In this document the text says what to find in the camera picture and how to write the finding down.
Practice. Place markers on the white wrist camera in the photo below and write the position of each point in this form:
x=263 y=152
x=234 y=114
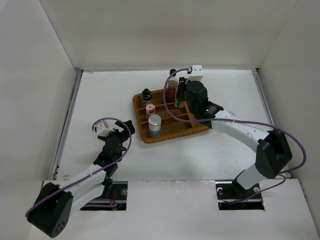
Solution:
x=100 y=131
x=195 y=73

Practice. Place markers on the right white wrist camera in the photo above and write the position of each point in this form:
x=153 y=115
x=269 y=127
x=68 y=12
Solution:
x=195 y=73

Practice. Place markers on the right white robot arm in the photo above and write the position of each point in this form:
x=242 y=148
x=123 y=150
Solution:
x=270 y=146

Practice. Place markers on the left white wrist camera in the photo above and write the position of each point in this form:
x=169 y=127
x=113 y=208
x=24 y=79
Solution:
x=100 y=131

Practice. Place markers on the pink-cap spice bottle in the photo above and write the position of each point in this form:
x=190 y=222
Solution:
x=150 y=109

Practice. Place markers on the brown wicker divided basket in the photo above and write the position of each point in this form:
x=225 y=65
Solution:
x=170 y=128

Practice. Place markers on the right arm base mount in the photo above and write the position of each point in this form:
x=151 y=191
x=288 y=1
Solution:
x=232 y=197

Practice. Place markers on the tall clear black-cap bottle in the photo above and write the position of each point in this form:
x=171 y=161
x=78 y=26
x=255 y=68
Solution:
x=170 y=92

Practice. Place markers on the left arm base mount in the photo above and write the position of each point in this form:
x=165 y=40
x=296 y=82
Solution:
x=113 y=198

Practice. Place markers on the silver-lid blue-label jar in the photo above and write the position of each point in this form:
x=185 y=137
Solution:
x=154 y=125

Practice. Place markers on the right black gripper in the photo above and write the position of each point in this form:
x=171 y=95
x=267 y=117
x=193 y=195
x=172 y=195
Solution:
x=182 y=86

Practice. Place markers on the black-cap spice bottle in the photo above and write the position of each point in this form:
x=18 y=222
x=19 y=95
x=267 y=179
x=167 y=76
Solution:
x=145 y=97

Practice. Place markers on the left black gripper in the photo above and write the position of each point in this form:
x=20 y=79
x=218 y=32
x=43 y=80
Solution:
x=124 y=134

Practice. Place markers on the yellow-cap red sauce bottle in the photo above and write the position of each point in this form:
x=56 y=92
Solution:
x=178 y=103

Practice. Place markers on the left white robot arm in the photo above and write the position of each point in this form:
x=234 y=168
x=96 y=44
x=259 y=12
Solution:
x=57 y=202

